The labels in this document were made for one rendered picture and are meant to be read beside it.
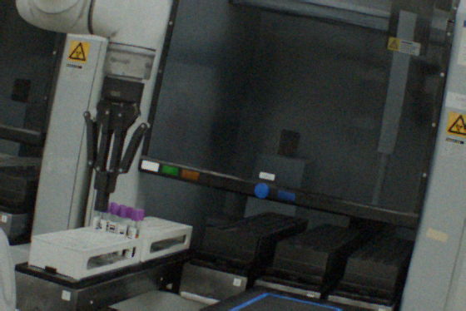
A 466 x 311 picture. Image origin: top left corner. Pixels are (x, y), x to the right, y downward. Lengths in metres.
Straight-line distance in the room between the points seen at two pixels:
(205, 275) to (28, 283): 0.53
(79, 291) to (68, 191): 0.67
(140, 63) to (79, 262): 0.37
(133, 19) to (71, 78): 0.54
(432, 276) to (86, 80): 0.87
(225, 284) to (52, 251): 0.51
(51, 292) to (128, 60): 0.43
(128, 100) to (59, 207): 0.56
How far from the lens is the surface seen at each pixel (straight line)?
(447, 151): 1.98
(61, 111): 2.19
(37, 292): 1.56
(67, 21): 1.71
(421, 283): 2.00
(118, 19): 1.68
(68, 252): 1.57
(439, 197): 1.98
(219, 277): 1.98
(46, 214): 2.21
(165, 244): 2.04
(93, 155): 1.73
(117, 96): 1.68
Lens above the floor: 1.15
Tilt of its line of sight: 3 degrees down
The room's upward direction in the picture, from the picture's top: 11 degrees clockwise
